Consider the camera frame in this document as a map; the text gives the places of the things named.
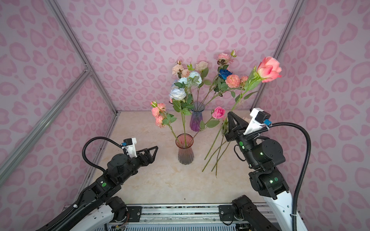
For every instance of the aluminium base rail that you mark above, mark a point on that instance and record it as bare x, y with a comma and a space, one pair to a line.
189, 217

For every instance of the white lavender rose stem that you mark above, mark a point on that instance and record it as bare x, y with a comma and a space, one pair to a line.
181, 100

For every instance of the magenta rose flower stem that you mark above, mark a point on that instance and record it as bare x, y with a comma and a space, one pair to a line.
217, 115

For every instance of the left aluminium frame profile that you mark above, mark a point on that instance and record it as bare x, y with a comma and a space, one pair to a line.
20, 152

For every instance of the cream rose flower stem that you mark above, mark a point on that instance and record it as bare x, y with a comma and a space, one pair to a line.
202, 69

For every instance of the salmon pink rose stem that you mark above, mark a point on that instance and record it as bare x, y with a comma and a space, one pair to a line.
268, 70

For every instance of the dark blue rose stem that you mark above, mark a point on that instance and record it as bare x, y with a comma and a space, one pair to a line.
224, 73

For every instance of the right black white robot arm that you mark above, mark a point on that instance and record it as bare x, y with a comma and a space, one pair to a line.
263, 155

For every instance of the peach carnation flower stem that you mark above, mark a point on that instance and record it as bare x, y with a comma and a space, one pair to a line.
179, 71

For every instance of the coral pink rose stem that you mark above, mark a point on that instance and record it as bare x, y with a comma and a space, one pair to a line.
233, 81

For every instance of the red glass vase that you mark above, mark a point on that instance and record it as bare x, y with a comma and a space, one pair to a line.
185, 153

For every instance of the purple blue glass vase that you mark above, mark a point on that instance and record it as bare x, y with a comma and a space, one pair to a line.
197, 116

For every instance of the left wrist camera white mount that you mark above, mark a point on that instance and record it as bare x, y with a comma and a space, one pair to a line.
128, 146

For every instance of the pink carnation flower stem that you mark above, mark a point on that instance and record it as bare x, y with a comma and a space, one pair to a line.
223, 62

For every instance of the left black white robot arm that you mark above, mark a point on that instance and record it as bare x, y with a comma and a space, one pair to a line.
101, 193

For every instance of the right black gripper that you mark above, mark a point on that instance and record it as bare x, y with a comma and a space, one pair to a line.
235, 132

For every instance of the pile of artificial flowers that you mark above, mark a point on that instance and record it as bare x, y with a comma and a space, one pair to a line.
218, 148

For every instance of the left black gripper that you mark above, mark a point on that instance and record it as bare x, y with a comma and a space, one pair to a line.
150, 159

